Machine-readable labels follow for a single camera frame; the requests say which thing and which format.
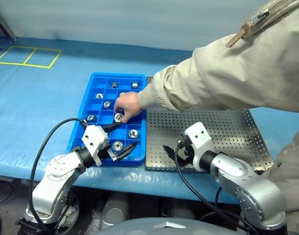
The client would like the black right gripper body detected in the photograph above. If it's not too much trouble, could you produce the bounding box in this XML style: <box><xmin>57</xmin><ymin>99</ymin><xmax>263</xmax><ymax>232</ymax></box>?
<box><xmin>175</xmin><ymin>137</ymin><xmax>195</xmax><ymax>168</ymax></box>

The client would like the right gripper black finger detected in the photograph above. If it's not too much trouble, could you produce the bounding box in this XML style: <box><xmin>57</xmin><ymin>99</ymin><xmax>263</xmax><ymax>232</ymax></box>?
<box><xmin>162</xmin><ymin>144</ymin><xmax>176</xmax><ymax>161</ymax></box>

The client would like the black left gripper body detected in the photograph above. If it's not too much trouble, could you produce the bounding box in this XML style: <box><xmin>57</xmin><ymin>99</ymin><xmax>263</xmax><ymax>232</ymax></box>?
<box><xmin>99</xmin><ymin>141</ymin><xmax>117</xmax><ymax>162</ymax></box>

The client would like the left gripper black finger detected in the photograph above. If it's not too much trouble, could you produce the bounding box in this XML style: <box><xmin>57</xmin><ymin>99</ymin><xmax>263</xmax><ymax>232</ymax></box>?
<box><xmin>114</xmin><ymin>141</ymin><xmax>139</xmax><ymax>162</ymax></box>
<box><xmin>101</xmin><ymin>121</ymin><xmax>123</xmax><ymax>133</ymax></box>

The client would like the blue compartment tray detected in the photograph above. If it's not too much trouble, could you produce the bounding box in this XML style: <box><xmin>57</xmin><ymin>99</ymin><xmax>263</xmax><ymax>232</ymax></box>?
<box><xmin>67</xmin><ymin>72</ymin><xmax>147</xmax><ymax>168</ymax></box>

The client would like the person's bare hand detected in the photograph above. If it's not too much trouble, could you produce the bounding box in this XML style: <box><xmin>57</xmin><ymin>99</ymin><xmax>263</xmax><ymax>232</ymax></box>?
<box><xmin>114</xmin><ymin>92</ymin><xmax>142</xmax><ymax>124</ymax></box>

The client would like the perforated metal tray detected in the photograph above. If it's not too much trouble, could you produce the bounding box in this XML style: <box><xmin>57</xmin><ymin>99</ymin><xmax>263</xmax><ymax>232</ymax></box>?
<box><xmin>145</xmin><ymin>75</ymin><xmax>274</xmax><ymax>172</ymax></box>

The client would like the grey rounded cylinder shape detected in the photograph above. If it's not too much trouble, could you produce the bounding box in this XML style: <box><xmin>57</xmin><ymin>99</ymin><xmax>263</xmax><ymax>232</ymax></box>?
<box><xmin>161</xmin><ymin>203</ymin><xmax>196</xmax><ymax>219</ymax></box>
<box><xmin>100</xmin><ymin>195</ymin><xmax>129</xmax><ymax>230</ymax></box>

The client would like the grey robot torso shell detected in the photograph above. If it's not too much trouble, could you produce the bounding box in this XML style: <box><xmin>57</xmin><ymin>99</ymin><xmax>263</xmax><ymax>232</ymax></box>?
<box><xmin>95</xmin><ymin>217</ymin><xmax>240</xmax><ymax>235</ymax></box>

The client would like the blue table cover sheet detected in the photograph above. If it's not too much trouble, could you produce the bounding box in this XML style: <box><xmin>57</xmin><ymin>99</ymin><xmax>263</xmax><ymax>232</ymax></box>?
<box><xmin>0</xmin><ymin>36</ymin><xmax>299</xmax><ymax>204</ymax></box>

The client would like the person's beige-sleeved arm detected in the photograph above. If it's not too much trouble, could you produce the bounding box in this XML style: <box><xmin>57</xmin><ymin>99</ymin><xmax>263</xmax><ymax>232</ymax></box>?
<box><xmin>138</xmin><ymin>0</ymin><xmax>299</xmax><ymax>116</ymax></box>

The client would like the beige jacket body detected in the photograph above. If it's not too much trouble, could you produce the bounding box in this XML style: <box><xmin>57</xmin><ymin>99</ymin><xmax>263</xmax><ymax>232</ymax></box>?
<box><xmin>269</xmin><ymin>127</ymin><xmax>299</xmax><ymax>235</ymax></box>

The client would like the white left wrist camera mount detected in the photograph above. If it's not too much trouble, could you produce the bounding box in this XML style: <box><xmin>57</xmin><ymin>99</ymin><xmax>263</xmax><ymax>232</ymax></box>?
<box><xmin>81</xmin><ymin>124</ymin><xmax>110</xmax><ymax>167</ymax></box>

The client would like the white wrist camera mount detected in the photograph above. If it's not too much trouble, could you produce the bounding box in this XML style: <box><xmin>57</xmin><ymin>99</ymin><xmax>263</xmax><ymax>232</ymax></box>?
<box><xmin>81</xmin><ymin>124</ymin><xmax>110</xmax><ymax>167</ymax></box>
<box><xmin>184</xmin><ymin>121</ymin><xmax>212</xmax><ymax>172</ymax></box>

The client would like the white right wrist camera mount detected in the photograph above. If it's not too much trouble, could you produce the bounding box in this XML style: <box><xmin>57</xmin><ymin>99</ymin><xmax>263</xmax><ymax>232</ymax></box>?
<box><xmin>184</xmin><ymin>121</ymin><xmax>212</xmax><ymax>172</ymax></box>

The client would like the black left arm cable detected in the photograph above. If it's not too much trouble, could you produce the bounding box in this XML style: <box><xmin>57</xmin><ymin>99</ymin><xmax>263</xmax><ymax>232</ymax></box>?
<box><xmin>28</xmin><ymin>117</ymin><xmax>89</xmax><ymax>233</ymax></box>

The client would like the grey metal frame post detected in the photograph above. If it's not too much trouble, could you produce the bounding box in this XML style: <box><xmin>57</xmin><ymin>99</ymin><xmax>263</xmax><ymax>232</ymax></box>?
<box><xmin>0</xmin><ymin>4</ymin><xmax>18</xmax><ymax>42</ymax></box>

